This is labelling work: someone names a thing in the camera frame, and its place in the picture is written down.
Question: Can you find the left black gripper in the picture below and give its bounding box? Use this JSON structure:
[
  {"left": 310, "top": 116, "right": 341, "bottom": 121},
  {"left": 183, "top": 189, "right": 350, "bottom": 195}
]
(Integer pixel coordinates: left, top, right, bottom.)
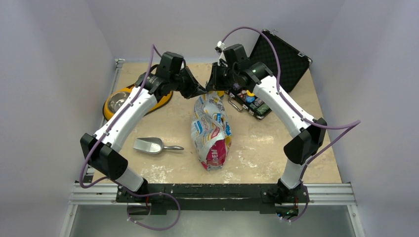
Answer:
[{"left": 170, "top": 66, "right": 208, "bottom": 100}]

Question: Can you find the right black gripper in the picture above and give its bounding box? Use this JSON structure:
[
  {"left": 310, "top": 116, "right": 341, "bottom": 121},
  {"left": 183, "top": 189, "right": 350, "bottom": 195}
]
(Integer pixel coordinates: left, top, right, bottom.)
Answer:
[{"left": 205, "top": 62, "right": 237, "bottom": 91}]

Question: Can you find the colourful pet food bag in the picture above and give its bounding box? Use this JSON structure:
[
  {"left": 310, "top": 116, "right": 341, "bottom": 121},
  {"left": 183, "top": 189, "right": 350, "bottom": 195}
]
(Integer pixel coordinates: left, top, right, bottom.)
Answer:
[{"left": 191, "top": 91, "right": 232, "bottom": 171}]

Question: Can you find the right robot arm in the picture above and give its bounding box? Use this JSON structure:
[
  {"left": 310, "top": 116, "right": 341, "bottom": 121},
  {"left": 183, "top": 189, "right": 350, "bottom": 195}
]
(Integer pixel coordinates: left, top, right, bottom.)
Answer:
[{"left": 206, "top": 41, "right": 327, "bottom": 201}]

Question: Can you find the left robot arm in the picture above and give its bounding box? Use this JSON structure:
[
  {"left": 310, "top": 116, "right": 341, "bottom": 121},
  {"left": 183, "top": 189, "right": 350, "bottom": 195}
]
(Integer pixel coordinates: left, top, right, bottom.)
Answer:
[{"left": 80, "top": 51, "right": 206, "bottom": 202}]

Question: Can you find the silver metal scoop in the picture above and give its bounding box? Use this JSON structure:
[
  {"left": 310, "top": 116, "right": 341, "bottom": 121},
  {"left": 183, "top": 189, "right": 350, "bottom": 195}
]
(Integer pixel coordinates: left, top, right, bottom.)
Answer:
[{"left": 133, "top": 137, "right": 184, "bottom": 155}]

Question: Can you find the black poker chip case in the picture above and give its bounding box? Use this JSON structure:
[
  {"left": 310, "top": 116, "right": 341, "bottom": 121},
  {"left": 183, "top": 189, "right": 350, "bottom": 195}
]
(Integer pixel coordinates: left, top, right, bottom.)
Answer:
[{"left": 225, "top": 29, "right": 312, "bottom": 120}]

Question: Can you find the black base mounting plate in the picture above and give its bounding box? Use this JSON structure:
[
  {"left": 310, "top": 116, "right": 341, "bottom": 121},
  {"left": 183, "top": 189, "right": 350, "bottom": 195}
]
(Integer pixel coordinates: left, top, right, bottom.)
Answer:
[{"left": 116, "top": 183, "right": 310, "bottom": 216}]

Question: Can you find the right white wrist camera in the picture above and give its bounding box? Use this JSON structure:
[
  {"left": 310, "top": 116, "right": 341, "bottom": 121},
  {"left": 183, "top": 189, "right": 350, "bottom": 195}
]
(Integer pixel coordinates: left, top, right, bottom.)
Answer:
[{"left": 214, "top": 41, "right": 228, "bottom": 67}]

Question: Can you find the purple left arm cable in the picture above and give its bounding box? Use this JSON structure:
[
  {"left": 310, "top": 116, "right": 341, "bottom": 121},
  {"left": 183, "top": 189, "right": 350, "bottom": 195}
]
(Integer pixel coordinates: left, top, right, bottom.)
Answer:
[{"left": 79, "top": 44, "right": 165, "bottom": 190}]

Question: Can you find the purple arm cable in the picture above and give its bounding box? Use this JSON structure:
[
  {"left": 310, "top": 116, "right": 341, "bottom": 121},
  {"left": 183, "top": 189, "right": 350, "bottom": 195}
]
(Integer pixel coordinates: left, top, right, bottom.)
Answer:
[
  {"left": 221, "top": 26, "right": 362, "bottom": 184},
  {"left": 79, "top": 44, "right": 165, "bottom": 190}
]

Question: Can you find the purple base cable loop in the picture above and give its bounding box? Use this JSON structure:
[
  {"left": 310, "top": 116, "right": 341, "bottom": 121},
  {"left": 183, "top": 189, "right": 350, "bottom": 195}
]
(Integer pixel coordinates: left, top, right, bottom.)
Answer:
[{"left": 126, "top": 193, "right": 181, "bottom": 232}]

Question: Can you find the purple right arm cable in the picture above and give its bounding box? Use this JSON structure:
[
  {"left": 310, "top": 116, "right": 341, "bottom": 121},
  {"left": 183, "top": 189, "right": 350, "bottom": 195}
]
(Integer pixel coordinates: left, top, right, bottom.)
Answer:
[{"left": 221, "top": 26, "right": 362, "bottom": 184}]

